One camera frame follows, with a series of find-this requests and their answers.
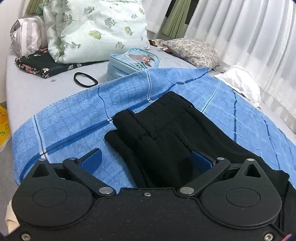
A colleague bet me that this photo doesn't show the black pants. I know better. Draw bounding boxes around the black pants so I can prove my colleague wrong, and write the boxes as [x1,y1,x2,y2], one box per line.
[104,91,295,233]

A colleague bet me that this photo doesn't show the blue checked blanket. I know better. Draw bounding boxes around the blue checked blanket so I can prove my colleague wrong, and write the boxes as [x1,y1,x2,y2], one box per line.
[12,68,295,190]

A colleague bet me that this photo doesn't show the yellow mat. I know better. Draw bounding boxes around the yellow mat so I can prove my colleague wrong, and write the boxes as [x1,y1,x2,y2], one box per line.
[0,106,11,152]

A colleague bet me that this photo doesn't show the white pillow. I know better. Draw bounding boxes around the white pillow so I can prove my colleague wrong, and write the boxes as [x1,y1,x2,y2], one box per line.
[214,65,261,108]

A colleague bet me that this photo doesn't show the black hair band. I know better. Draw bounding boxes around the black hair band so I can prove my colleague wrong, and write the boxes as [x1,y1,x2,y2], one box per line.
[73,72,98,88]

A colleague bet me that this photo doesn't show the dark floral garment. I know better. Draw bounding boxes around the dark floral garment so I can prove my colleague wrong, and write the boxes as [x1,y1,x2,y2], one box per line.
[15,48,98,79]

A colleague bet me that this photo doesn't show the light blue zip bag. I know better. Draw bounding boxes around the light blue zip bag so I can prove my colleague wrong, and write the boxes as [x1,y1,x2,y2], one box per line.
[106,48,159,81]

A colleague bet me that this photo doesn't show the grey patterned pillow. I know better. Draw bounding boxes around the grey patterned pillow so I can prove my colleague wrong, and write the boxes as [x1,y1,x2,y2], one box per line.
[163,38,220,69]

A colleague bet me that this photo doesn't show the white sheer curtain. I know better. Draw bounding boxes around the white sheer curtain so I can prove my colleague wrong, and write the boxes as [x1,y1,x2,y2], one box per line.
[142,0,296,134]

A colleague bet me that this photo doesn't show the white floral quilt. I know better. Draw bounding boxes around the white floral quilt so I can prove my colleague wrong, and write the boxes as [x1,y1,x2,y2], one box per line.
[43,0,149,64]

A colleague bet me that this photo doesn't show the green curtain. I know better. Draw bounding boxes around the green curtain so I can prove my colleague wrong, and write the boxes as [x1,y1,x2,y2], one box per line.
[161,0,191,39]

